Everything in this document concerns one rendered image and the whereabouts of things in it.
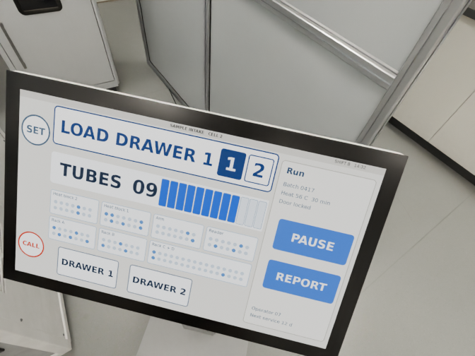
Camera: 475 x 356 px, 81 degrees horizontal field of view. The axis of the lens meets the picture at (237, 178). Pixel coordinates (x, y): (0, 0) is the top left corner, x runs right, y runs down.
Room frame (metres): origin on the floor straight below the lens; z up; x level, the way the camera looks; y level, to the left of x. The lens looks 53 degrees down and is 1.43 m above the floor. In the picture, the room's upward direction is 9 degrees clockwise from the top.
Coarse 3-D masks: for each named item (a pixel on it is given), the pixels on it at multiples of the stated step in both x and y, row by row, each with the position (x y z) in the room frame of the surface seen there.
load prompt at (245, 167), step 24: (72, 120) 0.25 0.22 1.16; (96, 120) 0.25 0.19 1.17; (120, 120) 0.25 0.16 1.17; (72, 144) 0.23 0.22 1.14; (96, 144) 0.23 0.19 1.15; (120, 144) 0.23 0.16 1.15; (144, 144) 0.24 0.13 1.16; (168, 144) 0.24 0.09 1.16; (192, 144) 0.24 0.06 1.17; (216, 144) 0.24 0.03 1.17; (168, 168) 0.22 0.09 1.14; (192, 168) 0.22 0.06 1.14; (216, 168) 0.22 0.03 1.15; (240, 168) 0.22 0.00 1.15; (264, 168) 0.22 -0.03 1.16
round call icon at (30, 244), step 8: (24, 232) 0.14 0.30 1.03; (32, 232) 0.14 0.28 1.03; (24, 240) 0.13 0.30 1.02; (32, 240) 0.14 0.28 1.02; (40, 240) 0.14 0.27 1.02; (24, 248) 0.13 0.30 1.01; (32, 248) 0.13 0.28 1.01; (40, 248) 0.13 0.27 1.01; (32, 256) 0.12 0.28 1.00; (40, 256) 0.12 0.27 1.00
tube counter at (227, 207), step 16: (144, 176) 0.21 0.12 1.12; (160, 176) 0.21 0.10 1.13; (144, 192) 0.19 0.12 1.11; (160, 192) 0.20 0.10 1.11; (176, 192) 0.20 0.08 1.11; (192, 192) 0.20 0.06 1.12; (208, 192) 0.20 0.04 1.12; (224, 192) 0.20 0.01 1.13; (176, 208) 0.18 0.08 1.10; (192, 208) 0.18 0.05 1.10; (208, 208) 0.19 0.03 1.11; (224, 208) 0.19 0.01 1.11; (240, 208) 0.19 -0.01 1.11; (256, 208) 0.19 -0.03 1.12; (240, 224) 0.17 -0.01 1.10; (256, 224) 0.18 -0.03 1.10
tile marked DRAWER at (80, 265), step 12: (60, 252) 0.13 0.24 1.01; (72, 252) 0.13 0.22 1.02; (84, 252) 0.13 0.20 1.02; (60, 264) 0.11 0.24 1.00; (72, 264) 0.12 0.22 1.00; (84, 264) 0.12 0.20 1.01; (96, 264) 0.12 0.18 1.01; (108, 264) 0.12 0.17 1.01; (72, 276) 0.10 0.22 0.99; (84, 276) 0.10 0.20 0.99; (96, 276) 0.11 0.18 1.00; (108, 276) 0.11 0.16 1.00
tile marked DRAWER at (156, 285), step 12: (132, 264) 0.12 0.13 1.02; (132, 276) 0.11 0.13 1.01; (144, 276) 0.11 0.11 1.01; (156, 276) 0.11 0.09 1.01; (168, 276) 0.12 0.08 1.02; (180, 276) 0.12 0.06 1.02; (132, 288) 0.10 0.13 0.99; (144, 288) 0.10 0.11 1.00; (156, 288) 0.10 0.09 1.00; (168, 288) 0.10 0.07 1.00; (180, 288) 0.10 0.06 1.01; (168, 300) 0.09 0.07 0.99; (180, 300) 0.09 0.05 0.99
